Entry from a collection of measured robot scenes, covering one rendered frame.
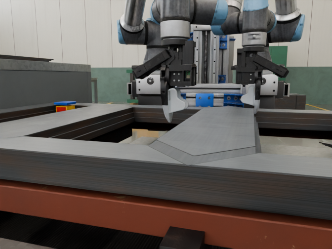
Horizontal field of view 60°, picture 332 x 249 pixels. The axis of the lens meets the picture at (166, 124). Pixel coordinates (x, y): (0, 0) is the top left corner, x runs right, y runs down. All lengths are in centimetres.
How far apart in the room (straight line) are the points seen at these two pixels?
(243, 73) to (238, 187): 61
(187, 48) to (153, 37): 76
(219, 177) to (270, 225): 9
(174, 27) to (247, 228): 50
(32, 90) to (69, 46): 1070
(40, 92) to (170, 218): 106
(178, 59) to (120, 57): 1053
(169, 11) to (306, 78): 1062
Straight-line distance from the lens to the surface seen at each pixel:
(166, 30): 74
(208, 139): 55
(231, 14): 111
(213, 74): 155
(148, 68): 76
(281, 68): 97
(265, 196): 40
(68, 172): 48
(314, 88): 1137
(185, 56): 74
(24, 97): 132
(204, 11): 88
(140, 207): 44
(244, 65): 97
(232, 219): 41
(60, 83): 150
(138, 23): 142
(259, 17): 97
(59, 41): 1225
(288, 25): 144
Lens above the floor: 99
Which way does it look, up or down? 10 degrees down
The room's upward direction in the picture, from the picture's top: straight up
